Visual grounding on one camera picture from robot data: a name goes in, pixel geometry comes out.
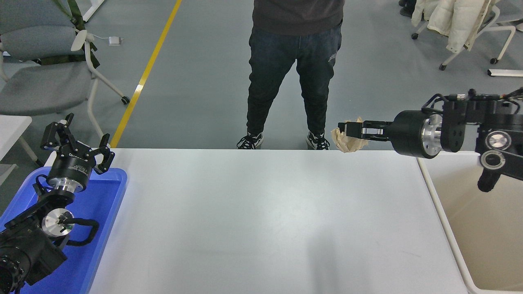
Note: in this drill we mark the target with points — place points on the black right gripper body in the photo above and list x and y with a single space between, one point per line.
406 132

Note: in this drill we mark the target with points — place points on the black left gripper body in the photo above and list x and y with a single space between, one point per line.
73 167

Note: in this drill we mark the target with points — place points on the tan paper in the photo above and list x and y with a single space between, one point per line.
347 145

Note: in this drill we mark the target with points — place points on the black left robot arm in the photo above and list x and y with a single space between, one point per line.
24 249

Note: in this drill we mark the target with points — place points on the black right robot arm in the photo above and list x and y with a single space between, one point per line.
470 118

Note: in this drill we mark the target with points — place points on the grey padded office chair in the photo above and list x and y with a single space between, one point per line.
41 85

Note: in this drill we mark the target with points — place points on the small white side table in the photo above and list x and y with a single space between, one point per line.
10 130

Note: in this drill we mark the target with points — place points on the blue plastic tray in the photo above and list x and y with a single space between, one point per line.
102 212

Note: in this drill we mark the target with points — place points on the person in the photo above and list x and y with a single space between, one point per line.
407 10
294 53

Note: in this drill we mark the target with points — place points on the white table foot bar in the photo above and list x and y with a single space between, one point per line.
506 72

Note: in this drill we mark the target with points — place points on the cream puffy coat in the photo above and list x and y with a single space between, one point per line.
457 20

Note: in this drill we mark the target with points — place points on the white table leg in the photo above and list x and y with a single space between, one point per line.
94 10

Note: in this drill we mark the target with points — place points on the large pale bin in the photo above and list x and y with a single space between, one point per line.
482 245

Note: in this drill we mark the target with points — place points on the grey seat chair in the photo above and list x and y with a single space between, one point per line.
512 10

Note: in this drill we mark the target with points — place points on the white frame wheeled chair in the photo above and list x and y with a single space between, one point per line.
506 41

